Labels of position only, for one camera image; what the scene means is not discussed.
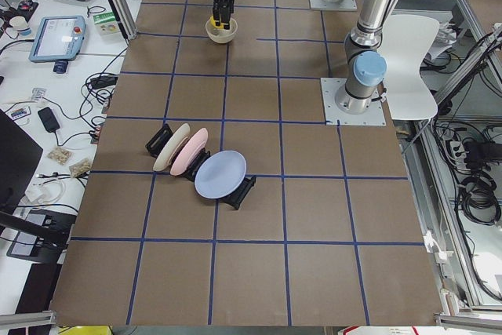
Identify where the pink plate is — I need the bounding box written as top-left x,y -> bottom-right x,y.
169,128 -> 209,176

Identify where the white chair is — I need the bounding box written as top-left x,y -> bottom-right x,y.
378,14 -> 439,121

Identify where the beige plate in rack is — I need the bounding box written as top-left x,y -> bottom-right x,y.
153,123 -> 191,172

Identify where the black monitor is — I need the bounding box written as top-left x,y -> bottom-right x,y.
1,113 -> 69,246

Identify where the yellow lemon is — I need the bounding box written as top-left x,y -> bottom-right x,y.
209,16 -> 231,31

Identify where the white ceramic bowl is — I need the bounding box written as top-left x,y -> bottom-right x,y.
206,16 -> 238,44

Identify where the lavender plate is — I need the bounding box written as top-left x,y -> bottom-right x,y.
195,151 -> 247,199

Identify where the green white box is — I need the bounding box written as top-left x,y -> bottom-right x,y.
93,12 -> 120,35

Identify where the black dish rack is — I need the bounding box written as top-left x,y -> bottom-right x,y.
145,124 -> 256,210

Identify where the blue teach pendant near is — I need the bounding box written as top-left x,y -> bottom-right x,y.
29,16 -> 86,63

